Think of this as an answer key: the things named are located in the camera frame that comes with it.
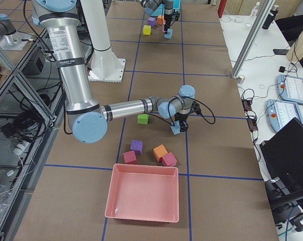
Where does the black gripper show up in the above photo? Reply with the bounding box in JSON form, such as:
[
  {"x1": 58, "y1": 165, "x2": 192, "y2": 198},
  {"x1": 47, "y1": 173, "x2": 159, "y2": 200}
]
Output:
[
  {"x1": 165, "y1": 14, "x2": 172, "y2": 32},
  {"x1": 175, "y1": 113, "x2": 189, "y2": 132}
]

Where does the light blue block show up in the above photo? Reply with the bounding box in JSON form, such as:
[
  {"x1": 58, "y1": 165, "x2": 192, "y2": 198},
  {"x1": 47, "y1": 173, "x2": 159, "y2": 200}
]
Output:
[
  {"x1": 170, "y1": 121, "x2": 181, "y2": 135},
  {"x1": 164, "y1": 29, "x2": 173, "y2": 39}
]

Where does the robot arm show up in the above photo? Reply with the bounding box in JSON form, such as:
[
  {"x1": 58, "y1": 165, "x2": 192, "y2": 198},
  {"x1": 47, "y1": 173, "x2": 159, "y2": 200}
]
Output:
[
  {"x1": 138, "y1": 0, "x2": 175, "y2": 34},
  {"x1": 32, "y1": 1, "x2": 195, "y2": 144}
]

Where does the orange block left side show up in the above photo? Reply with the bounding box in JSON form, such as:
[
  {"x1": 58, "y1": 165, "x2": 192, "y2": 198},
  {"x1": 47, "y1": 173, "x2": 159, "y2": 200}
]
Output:
[{"x1": 157, "y1": 15, "x2": 166, "y2": 25}]

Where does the pink lilac foam block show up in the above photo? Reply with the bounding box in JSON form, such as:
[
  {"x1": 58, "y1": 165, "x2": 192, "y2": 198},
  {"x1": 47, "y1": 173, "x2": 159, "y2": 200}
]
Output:
[{"x1": 162, "y1": 22, "x2": 166, "y2": 33}]

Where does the light blue plastic bin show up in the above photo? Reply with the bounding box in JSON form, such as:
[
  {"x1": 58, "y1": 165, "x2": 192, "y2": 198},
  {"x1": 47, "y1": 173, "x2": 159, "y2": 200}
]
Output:
[{"x1": 173, "y1": 0, "x2": 181, "y2": 11}]

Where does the purple block left side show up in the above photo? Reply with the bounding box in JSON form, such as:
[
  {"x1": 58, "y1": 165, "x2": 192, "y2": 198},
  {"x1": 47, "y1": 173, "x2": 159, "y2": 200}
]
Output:
[{"x1": 147, "y1": 17, "x2": 156, "y2": 27}]

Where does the yellow foam block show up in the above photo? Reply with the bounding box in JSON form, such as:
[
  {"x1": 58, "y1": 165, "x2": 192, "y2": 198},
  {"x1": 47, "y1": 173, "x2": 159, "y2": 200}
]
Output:
[{"x1": 143, "y1": 25, "x2": 152, "y2": 36}]

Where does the green foam block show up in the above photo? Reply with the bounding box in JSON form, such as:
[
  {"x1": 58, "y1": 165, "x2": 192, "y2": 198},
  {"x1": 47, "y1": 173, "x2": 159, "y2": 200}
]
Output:
[{"x1": 137, "y1": 113, "x2": 149, "y2": 125}]

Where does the orange block right side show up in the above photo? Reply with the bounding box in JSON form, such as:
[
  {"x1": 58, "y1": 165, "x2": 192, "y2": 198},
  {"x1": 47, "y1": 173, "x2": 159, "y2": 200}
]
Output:
[{"x1": 153, "y1": 145, "x2": 168, "y2": 162}]

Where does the magenta block near orange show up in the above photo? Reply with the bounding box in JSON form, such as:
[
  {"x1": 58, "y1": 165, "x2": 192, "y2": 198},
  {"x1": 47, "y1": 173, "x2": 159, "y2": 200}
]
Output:
[{"x1": 162, "y1": 152, "x2": 177, "y2": 167}]

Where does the purple block right side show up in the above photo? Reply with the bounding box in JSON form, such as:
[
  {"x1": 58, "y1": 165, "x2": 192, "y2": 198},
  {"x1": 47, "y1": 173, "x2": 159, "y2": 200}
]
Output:
[{"x1": 130, "y1": 140, "x2": 143, "y2": 155}]

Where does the magenta block near purple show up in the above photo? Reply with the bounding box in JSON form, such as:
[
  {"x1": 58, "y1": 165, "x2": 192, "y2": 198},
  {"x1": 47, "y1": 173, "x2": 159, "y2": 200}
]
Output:
[{"x1": 123, "y1": 151, "x2": 137, "y2": 164}]

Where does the orange black power strip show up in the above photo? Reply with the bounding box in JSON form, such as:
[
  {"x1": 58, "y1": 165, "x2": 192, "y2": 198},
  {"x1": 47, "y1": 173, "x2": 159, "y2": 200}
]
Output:
[{"x1": 242, "y1": 99, "x2": 258, "y2": 132}]

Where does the pink plastic tray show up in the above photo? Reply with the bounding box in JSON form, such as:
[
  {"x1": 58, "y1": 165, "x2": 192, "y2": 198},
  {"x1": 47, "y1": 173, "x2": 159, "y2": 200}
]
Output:
[{"x1": 105, "y1": 164, "x2": 179, "y2": 223}]

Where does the clear hand sanitizer bottle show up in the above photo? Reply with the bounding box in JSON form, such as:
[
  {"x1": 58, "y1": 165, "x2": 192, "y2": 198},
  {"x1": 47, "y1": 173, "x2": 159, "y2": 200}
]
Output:
[{"x1": 249, "y1": 2, "x2": 260, "y2": 19}]

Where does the teach pendant near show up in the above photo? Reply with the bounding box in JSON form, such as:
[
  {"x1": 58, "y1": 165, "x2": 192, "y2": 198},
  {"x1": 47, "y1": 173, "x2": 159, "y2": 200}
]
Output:
[{"x1": 266, "y1": 99, "x2": 303, "y2": 133}]

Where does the teach pendant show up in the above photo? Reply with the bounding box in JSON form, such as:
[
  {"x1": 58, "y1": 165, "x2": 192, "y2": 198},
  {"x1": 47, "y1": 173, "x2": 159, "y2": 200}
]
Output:
[
  {"x1": 266, "y1": 99, "x2": 303, "y2": 133},
  {"x1": 276, "y1": 74, "x2": 303, "y2": 105}
]

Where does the black water bottle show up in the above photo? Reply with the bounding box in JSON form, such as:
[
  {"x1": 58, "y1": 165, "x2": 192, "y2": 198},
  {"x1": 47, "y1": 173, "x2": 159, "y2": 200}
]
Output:
[{"x1": 262, "y1": 5, "x2": 279, "y2": 30}]

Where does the black laptop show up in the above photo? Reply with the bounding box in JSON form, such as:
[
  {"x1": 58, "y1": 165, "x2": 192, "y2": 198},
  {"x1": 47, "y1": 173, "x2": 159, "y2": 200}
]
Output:
[{"x1": 260, "y1": 117, "x2": 303, "y2": 187}]

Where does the teach pendant far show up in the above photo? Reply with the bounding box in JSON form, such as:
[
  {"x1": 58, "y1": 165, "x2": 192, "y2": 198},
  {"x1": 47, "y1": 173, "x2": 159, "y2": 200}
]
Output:
[{"x1": 276, "y1": 74, "x2": 303, "y2": 105}]

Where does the aluminium frame post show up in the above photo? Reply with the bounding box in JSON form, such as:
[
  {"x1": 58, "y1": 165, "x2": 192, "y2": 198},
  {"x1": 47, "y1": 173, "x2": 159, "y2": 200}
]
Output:
[{"x1": 230, "y1": 0, "x2": 275, "y2": 84}]

